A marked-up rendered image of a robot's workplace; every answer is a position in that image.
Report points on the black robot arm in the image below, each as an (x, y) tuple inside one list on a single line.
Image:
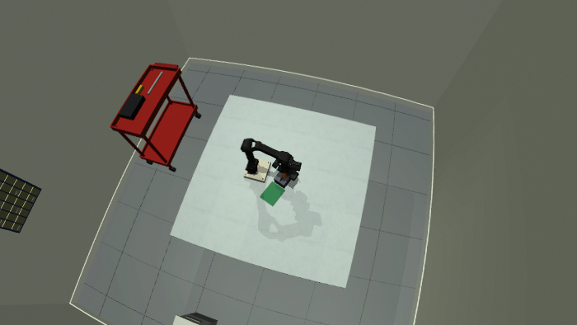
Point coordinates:
[(285, 158)]

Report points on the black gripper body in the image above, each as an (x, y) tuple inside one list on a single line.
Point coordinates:
[(293, 174)]

